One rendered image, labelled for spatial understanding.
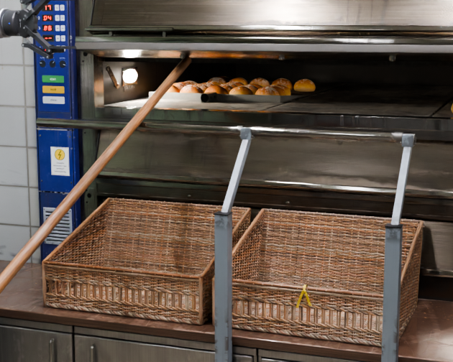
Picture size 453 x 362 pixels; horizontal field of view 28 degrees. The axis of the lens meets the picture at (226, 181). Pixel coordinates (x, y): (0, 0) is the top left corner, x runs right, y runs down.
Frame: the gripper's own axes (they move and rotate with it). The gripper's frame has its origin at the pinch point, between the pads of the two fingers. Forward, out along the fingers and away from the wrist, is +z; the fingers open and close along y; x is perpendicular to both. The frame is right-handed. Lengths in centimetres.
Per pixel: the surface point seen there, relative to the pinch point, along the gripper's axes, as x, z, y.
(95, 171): 5.5, 10.0, 41.3
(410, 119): -62, 89, 30
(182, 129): -23.8, 24.8, 32.0
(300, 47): -47, 55, 7
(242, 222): -49, 36, 66
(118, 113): -61, -16, 32
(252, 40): -47, 39, 5
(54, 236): -58, -42, 79
